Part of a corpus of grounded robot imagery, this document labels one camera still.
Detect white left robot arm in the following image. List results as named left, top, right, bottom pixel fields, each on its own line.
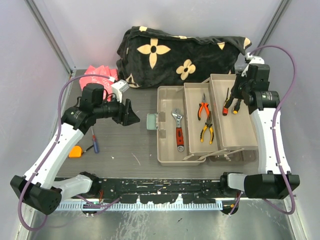
left=10, top=83, right=140, bottom=215

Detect black floral plush blanket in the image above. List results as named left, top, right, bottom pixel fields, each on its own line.
left=116, top=26, right=252, bottom=89

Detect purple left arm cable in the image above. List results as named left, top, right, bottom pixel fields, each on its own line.
left=17, top=74, right=121, bottom=231

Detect orange handled needle-nose pliers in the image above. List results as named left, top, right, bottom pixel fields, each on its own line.
left=197, top=93, right=210, bottom=121

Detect blue handled screwdriver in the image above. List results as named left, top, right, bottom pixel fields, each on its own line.
left=91, top=127, right=100, bottom=154

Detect long black yellow screwdriver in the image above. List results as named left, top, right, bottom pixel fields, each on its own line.
left=232, top=99, right=242, bottom=115

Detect aluminium frame rail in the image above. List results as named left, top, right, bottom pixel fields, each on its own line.
left=24, top=181, right=297, bottom=211

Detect yellow handled pliers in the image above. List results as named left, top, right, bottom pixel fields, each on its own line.
left=199, top=111, right=215, bottom=145

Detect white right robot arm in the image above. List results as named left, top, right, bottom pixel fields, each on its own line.
left=219, top=63, right=300, bottom=200

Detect orange tape measure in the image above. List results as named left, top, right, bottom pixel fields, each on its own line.
left=68, top=145, right=83, bottom=159

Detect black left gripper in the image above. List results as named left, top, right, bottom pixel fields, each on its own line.
left=93, top=92, right=140, bottom=126

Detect red handled adjustable wrench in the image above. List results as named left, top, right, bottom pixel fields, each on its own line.
left=171, top=108, right=184, bottom=152

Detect pink printed plastic bag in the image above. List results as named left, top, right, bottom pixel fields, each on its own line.
left=78, top=65, right=119, bottom=102

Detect beige plastic tool box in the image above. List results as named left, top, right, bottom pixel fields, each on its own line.
left=146, top=74, right=258, bottom=166

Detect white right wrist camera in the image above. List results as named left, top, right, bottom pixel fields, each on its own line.
left=241, top=52, right=265, bottom=77

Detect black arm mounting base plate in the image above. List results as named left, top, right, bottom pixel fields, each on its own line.
left=80, top=178, right=240, bottom=204

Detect red handled screwdriver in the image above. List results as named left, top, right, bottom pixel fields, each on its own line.
left=222, top=88, right=230, bottom=116

